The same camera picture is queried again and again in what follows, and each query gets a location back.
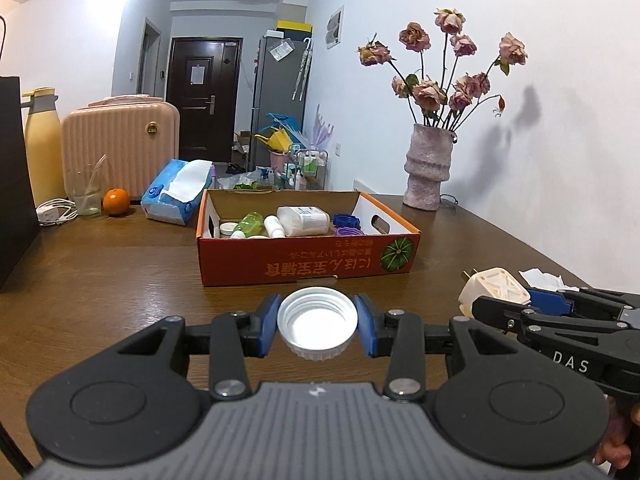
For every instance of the pink ceramic vase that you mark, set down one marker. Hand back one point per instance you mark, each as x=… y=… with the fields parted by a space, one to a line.
x=427 y=170

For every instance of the clear glass cup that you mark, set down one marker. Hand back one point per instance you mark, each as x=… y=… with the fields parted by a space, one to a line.
x=84 y=200

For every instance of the yellow box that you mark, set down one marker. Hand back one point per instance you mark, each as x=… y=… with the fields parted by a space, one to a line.
x=294 y=26

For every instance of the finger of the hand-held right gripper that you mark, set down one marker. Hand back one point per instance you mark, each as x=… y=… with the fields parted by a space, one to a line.
x=500 y=307
x=550 y=302

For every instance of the grey side door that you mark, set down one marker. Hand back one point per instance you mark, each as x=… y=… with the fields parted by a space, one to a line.
x=150 y=60

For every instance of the white bottle cap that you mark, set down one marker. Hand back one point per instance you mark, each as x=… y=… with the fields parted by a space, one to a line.
x=300 y=342

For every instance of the orange fruit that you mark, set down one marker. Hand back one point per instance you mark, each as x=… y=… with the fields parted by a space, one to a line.
x=116 y=202

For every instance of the cream plug adapter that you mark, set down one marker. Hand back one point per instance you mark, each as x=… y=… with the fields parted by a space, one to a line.
x=495 y=285

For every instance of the blue plastic bag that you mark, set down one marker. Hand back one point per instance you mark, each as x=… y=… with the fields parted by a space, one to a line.
x=285 y=122

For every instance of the small white bottle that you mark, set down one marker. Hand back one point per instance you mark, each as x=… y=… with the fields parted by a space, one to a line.
x=273 y=227

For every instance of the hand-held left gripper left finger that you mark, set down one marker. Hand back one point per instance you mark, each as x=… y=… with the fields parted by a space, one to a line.
x=269 y=325

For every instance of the hanging folded umbrella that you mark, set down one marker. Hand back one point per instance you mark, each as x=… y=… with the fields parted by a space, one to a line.
x=302 y=70

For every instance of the yellow thermos jug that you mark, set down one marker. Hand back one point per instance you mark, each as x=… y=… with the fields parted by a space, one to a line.
x=42 y=150

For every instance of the green packet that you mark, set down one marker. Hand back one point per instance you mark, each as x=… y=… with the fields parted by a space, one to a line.
x=247 y=186

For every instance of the clear glass stirrer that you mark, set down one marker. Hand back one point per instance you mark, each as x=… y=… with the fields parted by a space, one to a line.
x=97 y=172

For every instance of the blue tissue pack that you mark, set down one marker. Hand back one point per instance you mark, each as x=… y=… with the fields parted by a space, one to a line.
x=170 y=200

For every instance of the plastic sleeve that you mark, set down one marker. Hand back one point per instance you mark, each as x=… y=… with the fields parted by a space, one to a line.
x=281 y=51

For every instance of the crumpled white tissue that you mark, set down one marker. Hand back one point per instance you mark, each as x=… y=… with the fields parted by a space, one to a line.
x=540 y=279

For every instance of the paper notice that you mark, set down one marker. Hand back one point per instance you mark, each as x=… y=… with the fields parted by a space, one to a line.
x=197 y=73

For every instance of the green translucent bottle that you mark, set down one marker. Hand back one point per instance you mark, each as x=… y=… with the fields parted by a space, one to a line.
x=248 y=225

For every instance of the dark brown door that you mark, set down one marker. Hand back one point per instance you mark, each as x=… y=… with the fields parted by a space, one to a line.
x=202 y=110

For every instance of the blue ridged lid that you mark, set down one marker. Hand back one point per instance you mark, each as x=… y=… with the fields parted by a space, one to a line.
x=346 y=221

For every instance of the yellow watering can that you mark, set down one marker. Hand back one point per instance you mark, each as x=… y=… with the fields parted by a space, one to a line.
x=275 y=140

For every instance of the purple lavender bouquet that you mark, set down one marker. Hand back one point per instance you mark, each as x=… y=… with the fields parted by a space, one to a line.
x=322 y=130

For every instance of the dried pink rose bouquet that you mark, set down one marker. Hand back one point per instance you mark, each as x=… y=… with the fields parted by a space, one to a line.
x=430 y=95

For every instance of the pink suitcase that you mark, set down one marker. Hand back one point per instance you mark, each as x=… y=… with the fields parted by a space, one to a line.
x=120 y=145

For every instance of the black bag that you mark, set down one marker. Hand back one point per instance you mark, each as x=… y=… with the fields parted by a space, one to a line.
x=15 y=175

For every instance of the person's right hand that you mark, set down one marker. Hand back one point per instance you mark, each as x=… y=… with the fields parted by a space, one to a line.
x=617 y=440

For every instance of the purple ridged lid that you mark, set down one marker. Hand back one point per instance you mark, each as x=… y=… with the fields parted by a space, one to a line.
x=348 y=232

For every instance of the pink bucket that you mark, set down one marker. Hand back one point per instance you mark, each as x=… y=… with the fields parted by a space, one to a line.
x=276 y=159

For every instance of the orange cardboard box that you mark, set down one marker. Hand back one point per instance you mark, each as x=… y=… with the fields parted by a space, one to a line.
x=300 y=260

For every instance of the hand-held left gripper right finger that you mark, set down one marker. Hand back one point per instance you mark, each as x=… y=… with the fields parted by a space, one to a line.
x=364 y=327

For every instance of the white plastic jar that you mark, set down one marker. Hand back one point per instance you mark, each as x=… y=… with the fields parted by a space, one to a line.
x=302 y=220

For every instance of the grey refrigerator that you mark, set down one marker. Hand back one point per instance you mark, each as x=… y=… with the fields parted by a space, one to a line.
x=277 y=100

